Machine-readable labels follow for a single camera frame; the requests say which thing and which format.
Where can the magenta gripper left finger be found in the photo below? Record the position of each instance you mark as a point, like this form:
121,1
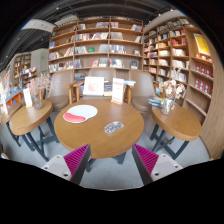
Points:
71,166

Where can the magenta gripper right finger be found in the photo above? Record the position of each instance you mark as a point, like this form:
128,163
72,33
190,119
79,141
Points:
152,166

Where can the white mouse pad red rest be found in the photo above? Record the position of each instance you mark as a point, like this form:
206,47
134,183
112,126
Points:
80,113

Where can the round wooden centre table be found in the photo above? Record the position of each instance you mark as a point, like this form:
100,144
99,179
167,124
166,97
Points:
74,135

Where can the round wooden table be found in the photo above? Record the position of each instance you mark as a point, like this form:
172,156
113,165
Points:
25,120
179,123
74,135

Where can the round wooden right table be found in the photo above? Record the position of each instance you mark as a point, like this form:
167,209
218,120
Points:
179,123

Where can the stack of books on chair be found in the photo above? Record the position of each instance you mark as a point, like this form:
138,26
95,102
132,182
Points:
155,101

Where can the round wooden left table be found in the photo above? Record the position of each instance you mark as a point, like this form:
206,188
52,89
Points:
25,120

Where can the brown chair left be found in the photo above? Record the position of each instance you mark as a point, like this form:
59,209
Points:
59,93

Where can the brown chair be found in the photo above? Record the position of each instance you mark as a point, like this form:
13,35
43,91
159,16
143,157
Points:
108,74
59,93
143,90

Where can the glass vase with dried flowers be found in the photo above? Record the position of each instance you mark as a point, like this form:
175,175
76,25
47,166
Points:
172,91

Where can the white picture card display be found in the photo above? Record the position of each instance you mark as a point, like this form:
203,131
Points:
94,86

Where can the brown chair right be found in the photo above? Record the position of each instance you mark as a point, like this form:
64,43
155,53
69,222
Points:
143,90

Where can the small white card sign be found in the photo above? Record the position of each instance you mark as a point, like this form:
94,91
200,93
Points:
27,97

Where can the white sign on wooden stand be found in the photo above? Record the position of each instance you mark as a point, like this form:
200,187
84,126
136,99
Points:
117,91

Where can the vase with pink dried flowers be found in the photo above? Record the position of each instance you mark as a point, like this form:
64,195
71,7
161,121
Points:
36,86

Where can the brown chair centre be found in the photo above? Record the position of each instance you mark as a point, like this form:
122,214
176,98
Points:
108,74

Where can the far left wooden bookshelf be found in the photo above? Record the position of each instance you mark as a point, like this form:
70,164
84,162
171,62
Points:
23,71

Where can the yellow poster on shelf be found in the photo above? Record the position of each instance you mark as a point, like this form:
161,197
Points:
201,44

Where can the wooden bookshelf right wall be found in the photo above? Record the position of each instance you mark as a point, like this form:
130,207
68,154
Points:
172,53

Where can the wooden bookshelf wall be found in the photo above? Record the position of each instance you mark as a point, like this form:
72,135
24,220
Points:
92,42
172,53

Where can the wooden bookshelf back wall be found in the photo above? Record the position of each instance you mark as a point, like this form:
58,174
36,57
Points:
92,42

